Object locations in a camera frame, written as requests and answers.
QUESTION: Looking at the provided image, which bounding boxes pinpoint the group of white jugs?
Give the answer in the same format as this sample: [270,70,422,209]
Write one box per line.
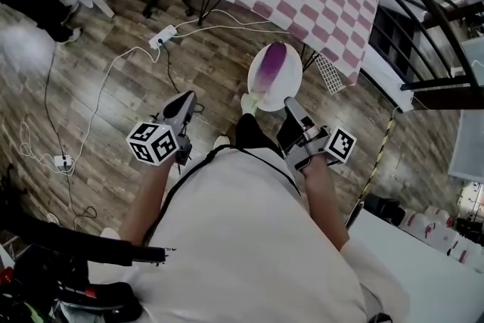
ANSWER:
[399,204,484,272]

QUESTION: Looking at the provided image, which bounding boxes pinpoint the black metal railing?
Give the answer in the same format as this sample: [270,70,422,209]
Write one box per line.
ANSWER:
[319,0,484,111]

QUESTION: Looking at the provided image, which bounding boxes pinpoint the long white power strip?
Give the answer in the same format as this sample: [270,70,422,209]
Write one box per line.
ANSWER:
[148,24,178,50]

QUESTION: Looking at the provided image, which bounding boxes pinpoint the white power cable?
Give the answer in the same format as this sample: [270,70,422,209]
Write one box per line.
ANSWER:
[19,46,162,175]
[175,8,294,39]

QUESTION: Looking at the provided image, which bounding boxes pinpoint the yellow black striped tape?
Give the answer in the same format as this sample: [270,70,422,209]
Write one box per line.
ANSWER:
[356,110,395,202]

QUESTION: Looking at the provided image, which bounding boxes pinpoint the dark cubby shelf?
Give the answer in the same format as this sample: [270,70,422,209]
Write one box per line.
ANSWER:
[368,5,419,89]

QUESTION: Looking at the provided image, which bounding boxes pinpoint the person's black trouser leg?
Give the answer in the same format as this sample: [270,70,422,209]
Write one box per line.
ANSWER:
[234,112,283,156]

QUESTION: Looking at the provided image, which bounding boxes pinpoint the person's left forearm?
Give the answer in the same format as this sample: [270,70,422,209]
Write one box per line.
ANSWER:
[119,157,178,247]

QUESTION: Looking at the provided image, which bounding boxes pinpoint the black equipment cart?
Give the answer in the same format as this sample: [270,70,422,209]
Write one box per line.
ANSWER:
[0,217,168,323]

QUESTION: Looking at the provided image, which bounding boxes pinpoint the white mesh rack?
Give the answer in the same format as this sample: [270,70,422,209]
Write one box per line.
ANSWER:
[313,53,347,95]

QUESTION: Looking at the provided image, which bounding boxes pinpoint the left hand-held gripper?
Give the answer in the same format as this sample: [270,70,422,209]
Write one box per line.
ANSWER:
[126,90,198,166]

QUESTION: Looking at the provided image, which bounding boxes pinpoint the person's white shirt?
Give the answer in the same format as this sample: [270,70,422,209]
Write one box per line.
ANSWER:
[87,145,411,323]

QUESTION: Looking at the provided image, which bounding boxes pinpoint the thin black cable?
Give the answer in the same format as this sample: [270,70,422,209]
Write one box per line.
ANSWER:
[43,48,98,231]

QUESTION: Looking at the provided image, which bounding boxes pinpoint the person's right forearm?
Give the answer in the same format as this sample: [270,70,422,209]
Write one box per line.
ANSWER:
[301,154,350,253]

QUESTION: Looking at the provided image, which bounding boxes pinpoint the purple eggplant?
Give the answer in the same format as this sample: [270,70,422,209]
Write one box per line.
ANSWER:
[252,42,290,96]

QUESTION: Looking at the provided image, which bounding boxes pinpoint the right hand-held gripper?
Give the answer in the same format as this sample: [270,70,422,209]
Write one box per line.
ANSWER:
[278,96,358,172]

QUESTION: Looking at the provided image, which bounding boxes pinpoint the white round plate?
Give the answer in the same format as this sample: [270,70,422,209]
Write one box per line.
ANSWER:
[247,41,304,113]

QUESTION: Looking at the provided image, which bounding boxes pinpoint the black neck strap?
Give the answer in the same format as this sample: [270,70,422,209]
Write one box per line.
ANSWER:
[142,144,302,245]

